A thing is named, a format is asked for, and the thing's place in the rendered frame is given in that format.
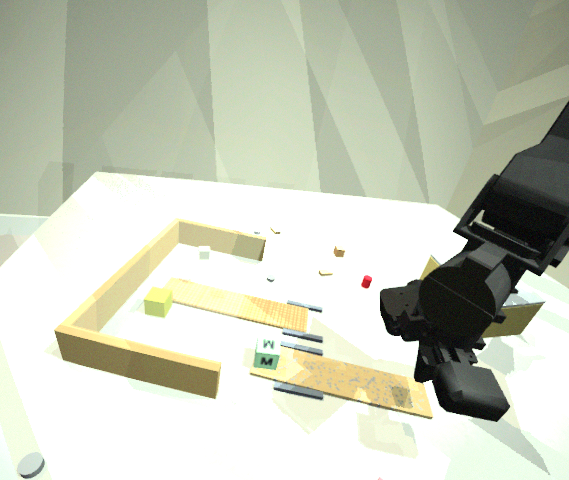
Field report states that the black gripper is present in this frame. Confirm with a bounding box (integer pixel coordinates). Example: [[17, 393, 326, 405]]
[[413, 329, 510, 422]]

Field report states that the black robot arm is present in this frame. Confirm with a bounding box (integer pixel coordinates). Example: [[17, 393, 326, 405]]
[[379, 101, 569, 343]]

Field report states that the light wooden plank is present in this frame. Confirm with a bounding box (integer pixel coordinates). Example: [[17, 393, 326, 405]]
[[250, 346, 433, 420]]

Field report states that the small red cylinder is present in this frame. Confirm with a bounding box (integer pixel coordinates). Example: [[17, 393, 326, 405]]
[[360, 275, 372, 289]]

